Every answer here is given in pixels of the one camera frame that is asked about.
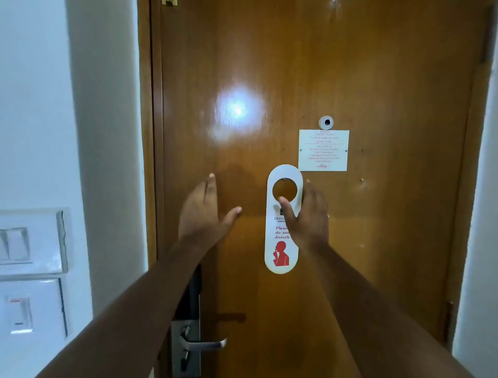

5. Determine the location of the silver black electronic door lock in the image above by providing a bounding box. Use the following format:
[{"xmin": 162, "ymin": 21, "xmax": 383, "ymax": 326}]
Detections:
[{"xmin": 170, "ymin": 264, "xmax": 203, "ymax": 378}]

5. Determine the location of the person's left forearm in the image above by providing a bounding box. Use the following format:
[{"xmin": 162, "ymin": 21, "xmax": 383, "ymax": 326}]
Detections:
[{"xmin": 37, "ymin": 235, "xmax": 218, "ymax": 378}]

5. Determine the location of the person's right forearm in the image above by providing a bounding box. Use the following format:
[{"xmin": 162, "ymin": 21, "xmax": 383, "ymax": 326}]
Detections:
[{"xmin": 298, "ymin": 241, "xmax": 475, "ymax": 378}]

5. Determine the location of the silver door lever handle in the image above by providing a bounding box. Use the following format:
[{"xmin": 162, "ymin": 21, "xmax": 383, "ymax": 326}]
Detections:
[{"xmin": 178, "ymin": 326, "xmax": 228, "ymax": 352}]

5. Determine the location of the brown wooden door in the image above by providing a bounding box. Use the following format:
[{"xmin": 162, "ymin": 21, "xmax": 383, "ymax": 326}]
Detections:
[{"xmin": 151, "ymin": 0, "xmax": 492, "ymax": 378}]

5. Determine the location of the person's left hand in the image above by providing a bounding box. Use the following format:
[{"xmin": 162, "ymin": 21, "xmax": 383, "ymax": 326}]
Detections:
[{"xmin": 177, "ymin": 173, "xmax": 243, "ymax": 254}]

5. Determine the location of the person's right hand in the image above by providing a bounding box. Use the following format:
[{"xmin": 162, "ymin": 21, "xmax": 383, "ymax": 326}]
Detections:
[{"xmin": 278, "ymin": 180, "xmax": 330, "ymax": 254}]

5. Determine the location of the white double switch plate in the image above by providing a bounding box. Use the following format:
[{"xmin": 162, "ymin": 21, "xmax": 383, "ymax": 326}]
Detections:
[{"xmin": 0, "ymin": 208, "xmax": 73, "ymax": 277}]

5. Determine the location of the white single switch plate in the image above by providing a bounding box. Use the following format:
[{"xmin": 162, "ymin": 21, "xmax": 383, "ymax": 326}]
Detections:
[{"xmin": 0, "ymin": 277, "xmax": 68, "ymax": 353}]

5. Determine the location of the white do-not-disturb door hanger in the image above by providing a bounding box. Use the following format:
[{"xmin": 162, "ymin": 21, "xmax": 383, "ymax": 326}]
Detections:
[{"xmin": 264, "ymin": 164, "xmax": 304, "ymax": 275}]

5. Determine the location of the white paper notice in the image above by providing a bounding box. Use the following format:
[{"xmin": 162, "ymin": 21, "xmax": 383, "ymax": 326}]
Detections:
[{"xmin": 298, "ymin": 129, "xmax": 350, "ymax": 172}]

